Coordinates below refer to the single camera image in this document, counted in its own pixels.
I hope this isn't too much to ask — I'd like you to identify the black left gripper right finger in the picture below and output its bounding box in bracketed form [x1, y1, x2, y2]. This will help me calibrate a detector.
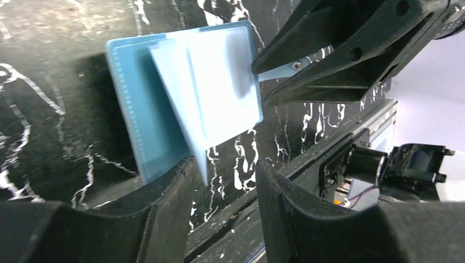
[256, 161, 464, 262]

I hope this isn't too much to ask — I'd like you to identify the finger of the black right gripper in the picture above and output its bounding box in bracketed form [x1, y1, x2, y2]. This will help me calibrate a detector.
[264, 1, 455, 106]
[252, 0, 382, 74]

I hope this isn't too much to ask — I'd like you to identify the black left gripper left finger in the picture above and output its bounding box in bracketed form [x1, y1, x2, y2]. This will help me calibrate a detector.
[1, 157, 196, 262]

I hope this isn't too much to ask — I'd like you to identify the blue leather card holder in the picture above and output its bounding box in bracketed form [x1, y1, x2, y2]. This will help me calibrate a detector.
[105, 20, 310, 183]

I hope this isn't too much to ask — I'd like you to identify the aluminium frame rail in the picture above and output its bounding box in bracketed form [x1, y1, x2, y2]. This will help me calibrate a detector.
[279, 99, 398, 175]

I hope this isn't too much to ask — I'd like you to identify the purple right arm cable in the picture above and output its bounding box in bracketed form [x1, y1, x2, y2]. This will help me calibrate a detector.
[347, 185, 381, 204]

